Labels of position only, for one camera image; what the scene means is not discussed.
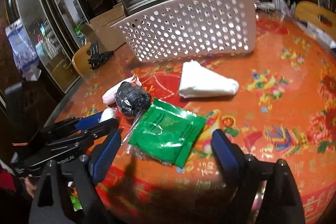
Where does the small white pack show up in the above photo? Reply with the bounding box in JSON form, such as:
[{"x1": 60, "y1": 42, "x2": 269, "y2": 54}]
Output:
[{"x1": 99, "y1": 107, "x2": 117, "y2": 123}]

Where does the black mesh scrubber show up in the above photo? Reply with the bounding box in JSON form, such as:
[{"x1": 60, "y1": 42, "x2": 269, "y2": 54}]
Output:
[{"x1": 116, "y1": 82, "x2": 151, "y2": 117}]

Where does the green foil pouch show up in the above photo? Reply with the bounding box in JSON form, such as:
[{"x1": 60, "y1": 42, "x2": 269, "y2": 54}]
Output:
[{"x1": 129, "y1": 98, "x2": 206, "y2": 168}]

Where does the person's left hand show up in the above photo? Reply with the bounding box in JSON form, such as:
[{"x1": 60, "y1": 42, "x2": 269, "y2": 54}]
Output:
[{"x1": 24, "y1": 176, "x2": 38, "y2": 198}]

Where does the clear plastic bag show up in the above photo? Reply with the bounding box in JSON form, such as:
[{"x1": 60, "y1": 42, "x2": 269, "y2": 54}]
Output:
[{"x1": 121, "y1": 110, "x2": 146, "y2": 160}]

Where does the white pink roll pack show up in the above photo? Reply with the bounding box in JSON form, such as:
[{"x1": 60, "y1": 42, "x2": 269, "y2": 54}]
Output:
[{"x1": 102, "y1": 74, "x2": 142, "y2": 105}]

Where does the left wooden chair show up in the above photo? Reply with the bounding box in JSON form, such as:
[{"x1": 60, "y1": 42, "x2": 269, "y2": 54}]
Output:
[{"x1": 72, "y1": 42, "x2": 91, "y2": 77}]

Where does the wooden chair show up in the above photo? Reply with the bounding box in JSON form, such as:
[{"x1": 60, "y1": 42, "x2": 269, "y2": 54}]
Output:
[
  {"x1": 72, "y1": 42, "x2": 91, "y2": 77},
  {"x1": 294, "y1": 1, "x2": 335, "y2": 40}
]

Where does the black phone stand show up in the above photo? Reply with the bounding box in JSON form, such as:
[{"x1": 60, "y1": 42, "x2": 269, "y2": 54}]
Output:
[{"x1": 88, "y1": 42, "x2": 114, "y2": 70}]

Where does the red floral tablecloth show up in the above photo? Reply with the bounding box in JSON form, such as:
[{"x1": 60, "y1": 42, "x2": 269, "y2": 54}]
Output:
[{"x1": 58, "y1": 14, "x2": 335, "y2": 223}]

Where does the blue white poster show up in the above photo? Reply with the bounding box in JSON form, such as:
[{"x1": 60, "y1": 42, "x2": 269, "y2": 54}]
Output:
[{"x1": 5, "y1": 19, "x2": 42, "y2": 81}]

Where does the white folded tissue cone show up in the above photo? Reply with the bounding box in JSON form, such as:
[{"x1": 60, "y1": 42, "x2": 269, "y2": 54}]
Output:
[{"x1": 178, "y1": 60, "x2": 239, "y2": 98}]

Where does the cardboard box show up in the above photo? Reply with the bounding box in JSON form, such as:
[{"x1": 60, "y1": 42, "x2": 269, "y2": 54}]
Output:
[{"x1": 81, "y1": 3, "x2": 125, "y2": 52}]

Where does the white perforated plastic basket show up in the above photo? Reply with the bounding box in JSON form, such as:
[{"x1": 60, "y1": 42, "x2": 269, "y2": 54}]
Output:
[{"x1": 112, "y1": 0, "x2": 256, "y2": 63}]

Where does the right wooden chair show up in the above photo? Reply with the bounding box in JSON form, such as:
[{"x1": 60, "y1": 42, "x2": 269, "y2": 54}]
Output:
[{"x1": 294, "y1": 1, "x2": 335, "y2": 40}]

